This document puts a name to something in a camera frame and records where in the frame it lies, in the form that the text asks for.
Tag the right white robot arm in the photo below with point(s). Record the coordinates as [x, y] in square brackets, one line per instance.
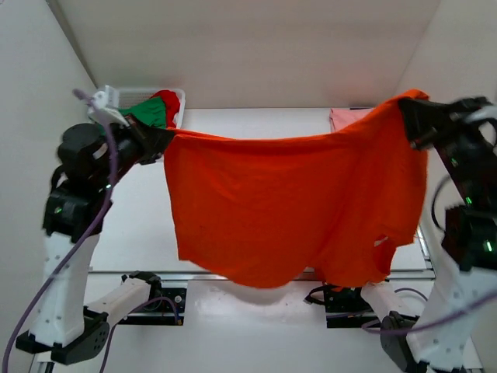
[466, 271]

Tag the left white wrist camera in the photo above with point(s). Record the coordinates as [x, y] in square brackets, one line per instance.
[106, 101]

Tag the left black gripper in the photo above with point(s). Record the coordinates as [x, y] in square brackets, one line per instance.
[158, 137]

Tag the green t-shirt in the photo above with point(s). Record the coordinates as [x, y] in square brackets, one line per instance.
[151, 112]

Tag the white plastic basket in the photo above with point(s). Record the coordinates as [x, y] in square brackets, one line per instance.
[132, 96]

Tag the orange t-shirt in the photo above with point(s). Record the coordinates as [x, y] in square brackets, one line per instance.
[260, 211]

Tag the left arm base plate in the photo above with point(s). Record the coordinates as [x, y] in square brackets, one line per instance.
[167, 309]

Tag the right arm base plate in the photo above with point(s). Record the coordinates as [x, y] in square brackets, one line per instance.
[344, 307]

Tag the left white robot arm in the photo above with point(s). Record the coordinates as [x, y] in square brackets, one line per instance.
[65, 327]

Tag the pink folded t-shirt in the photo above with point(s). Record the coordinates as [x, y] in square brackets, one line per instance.
[342, 117]

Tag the red t-shirt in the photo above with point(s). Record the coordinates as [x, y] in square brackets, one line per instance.
[172, 105]

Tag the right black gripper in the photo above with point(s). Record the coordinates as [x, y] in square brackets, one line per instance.
[424, 120]

